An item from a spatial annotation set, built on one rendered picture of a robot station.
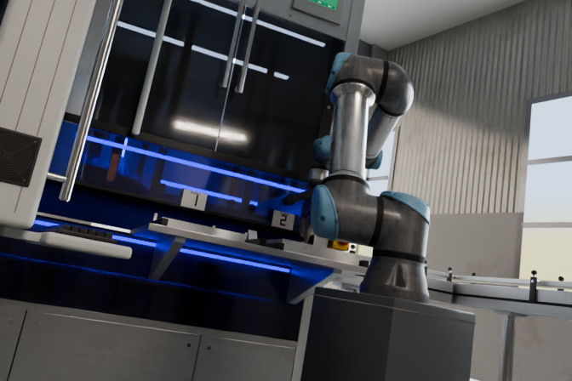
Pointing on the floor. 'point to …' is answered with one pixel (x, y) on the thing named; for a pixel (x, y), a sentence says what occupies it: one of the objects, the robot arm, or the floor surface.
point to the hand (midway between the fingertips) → (303, 239)
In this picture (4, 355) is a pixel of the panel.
